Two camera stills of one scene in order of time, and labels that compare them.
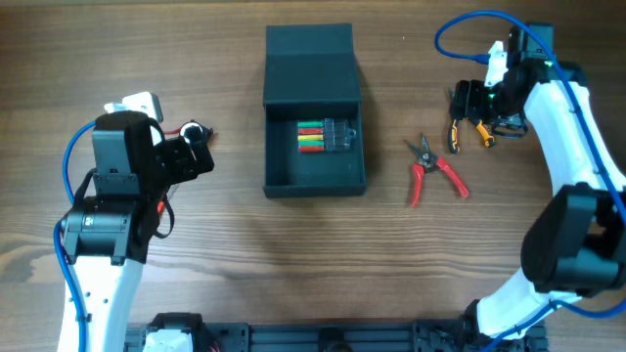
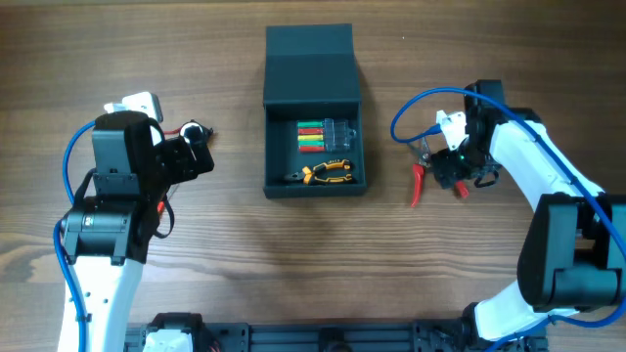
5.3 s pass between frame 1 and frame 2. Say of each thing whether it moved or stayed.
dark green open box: stayed
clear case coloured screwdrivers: stayed
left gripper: stayed
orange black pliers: moved
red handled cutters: stayed
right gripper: moved
